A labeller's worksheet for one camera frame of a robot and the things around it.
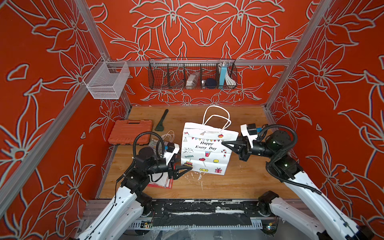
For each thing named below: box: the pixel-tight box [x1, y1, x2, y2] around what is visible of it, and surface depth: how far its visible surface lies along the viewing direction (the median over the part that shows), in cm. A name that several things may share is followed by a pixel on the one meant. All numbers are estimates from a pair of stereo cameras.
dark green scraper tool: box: [154, 109, 169, 132], surface depth 109 cm
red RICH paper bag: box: [148, 179, 174, 189], surface depth 81 cm
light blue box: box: [219, 65, 227, 86], surface depth 89 cm
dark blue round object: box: [205, 78, 217, 89], surface depth 97 cm
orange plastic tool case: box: [108, 119, 153, 145], surface depth 103 cm
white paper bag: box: [180, 105, 239, 176], surface depth 59 cm
